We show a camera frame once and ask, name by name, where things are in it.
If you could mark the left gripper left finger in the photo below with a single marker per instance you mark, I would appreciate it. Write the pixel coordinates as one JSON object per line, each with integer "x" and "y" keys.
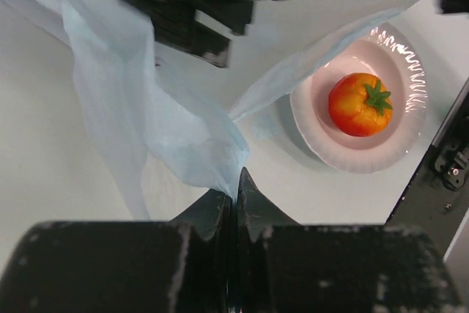
{"x": 123, "y": 266}

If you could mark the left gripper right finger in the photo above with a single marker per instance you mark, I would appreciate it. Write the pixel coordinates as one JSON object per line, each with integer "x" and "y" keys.
{"x": 285, "y": 266}

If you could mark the light blue plastic bag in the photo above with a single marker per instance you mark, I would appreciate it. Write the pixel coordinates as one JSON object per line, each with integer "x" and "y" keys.
{"x": 164, "y": 121}

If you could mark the orange fake tomato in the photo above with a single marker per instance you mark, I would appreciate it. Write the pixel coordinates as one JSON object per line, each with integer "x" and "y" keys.
{"x": 360, "y": 105}

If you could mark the white paper plate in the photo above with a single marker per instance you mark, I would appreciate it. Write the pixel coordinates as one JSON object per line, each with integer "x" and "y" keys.
{"x": 383, "y": 52}

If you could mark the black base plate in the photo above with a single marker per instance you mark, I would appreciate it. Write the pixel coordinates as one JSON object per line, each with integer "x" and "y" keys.
{"x": 436, "y": 197}

